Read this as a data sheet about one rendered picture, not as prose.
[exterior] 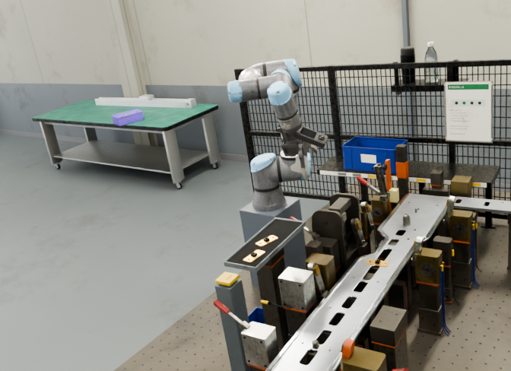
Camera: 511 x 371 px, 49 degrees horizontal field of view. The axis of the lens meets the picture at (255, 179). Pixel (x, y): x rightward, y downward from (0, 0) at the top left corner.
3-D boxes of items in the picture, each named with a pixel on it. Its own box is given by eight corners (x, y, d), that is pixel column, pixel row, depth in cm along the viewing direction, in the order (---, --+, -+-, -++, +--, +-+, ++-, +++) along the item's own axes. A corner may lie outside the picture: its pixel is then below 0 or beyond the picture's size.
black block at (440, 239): (458, 307, 232) (457, 244, 222) (434, 302, 238) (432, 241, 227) (461, 300, 236) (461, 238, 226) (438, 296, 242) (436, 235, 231)
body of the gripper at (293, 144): (291, 144, 205) (280, 118, 198) (313, 142, 201) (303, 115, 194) (285, 158, 200) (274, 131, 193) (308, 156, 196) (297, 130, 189)
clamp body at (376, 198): (388, 270, 266) (384, 201, 254) (369, 267, 272) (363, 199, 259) (394, 263, 271) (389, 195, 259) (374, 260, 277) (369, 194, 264)
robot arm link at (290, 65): (279, 175, 259) (262, 58, 236) (312, 172, 258) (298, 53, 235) (280, 187, 248) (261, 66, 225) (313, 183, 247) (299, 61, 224)
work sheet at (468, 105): (492, 143, 276) (493, 80, 265) (445, 141, 288) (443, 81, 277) (493, 141, 277) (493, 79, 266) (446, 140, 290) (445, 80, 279)
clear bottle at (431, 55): (436, 83, 286) (435, 42, 279) (423, 83, 290) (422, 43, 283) (439, 80, 291) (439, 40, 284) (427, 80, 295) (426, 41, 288)
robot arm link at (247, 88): (237, 65, 238) (225, 77, 191) (263, 61, 237) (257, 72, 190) (241, 92, 241) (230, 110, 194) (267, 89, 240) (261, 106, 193)
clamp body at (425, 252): (448, 339, 215) (445, 259, 203) (417, 332, 221) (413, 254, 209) (452, 329, 220) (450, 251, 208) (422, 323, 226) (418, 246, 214)
